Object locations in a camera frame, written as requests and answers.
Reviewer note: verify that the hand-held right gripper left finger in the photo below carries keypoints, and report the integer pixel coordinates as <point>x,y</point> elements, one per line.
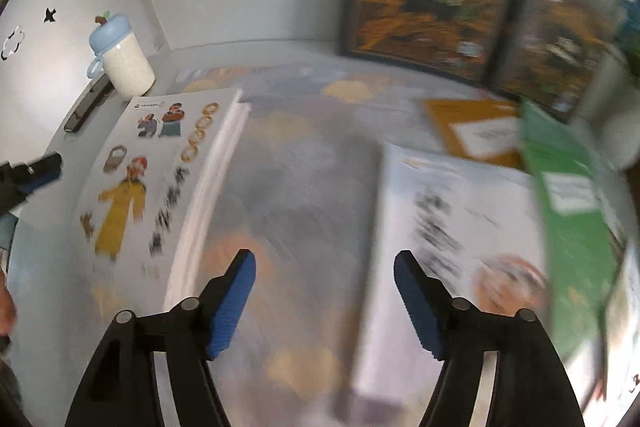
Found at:
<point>232,307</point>

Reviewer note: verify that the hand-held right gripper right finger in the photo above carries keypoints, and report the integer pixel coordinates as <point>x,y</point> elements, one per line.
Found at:
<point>417,302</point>

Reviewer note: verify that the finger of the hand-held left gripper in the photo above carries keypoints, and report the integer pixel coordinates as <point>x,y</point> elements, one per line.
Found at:
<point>45,164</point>
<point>27,187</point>

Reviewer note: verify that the white book black calligraphy title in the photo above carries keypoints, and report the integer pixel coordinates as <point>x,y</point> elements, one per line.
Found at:
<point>450,227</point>

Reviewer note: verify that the white book yellow-robed figure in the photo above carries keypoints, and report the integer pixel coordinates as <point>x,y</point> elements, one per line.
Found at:
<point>150,167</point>

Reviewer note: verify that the green booklet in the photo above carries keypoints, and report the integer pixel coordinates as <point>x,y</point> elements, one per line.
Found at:
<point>570,227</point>

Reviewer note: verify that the yellow booklet white label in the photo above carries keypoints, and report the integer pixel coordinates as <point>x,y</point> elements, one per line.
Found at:
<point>475,132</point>

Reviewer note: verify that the person's left hand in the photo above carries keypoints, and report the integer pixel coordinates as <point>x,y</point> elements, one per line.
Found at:
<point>5,307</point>

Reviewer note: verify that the black phone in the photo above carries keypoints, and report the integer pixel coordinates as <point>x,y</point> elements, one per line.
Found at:
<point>87,104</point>

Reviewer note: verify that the white bottle blue cap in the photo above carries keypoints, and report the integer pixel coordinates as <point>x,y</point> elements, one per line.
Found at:
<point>125,62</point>

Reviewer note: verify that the white ceramic vase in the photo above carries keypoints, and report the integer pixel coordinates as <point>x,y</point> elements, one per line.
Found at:
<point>620,107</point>

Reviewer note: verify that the cloud outline wall decal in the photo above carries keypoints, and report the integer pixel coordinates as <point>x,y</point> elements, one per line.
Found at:
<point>11,43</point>

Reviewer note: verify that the black bird wall decal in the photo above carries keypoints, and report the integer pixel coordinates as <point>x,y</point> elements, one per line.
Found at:
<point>49,15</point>

